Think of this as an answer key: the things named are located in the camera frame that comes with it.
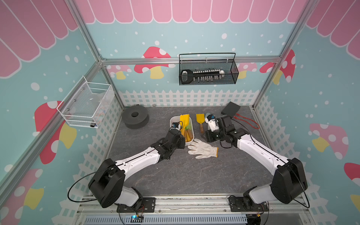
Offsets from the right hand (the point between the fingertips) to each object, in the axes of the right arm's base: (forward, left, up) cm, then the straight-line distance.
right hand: (204, 134), depth 84 cm
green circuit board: (-40, +38, -18) cm, 58 cm away
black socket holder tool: (+32, +10, +20) cm, 39 cm away
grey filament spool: (+23, +50, -9) cm, 55 cm away
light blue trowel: (+31, -7, -16) cm, 35 cm away
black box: (+36, -28, -16) cm, 48 cm away
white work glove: (-3, -1, -15) cm, 16 cm away
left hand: (-2, +13, -4) cm, 13 cm away
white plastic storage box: (+21, +19, -10) cm, 30 cm away
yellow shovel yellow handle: (+11, +12, 0) cm, 16 cm away
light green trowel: (+13, +10, -12) cm, 20 cm away
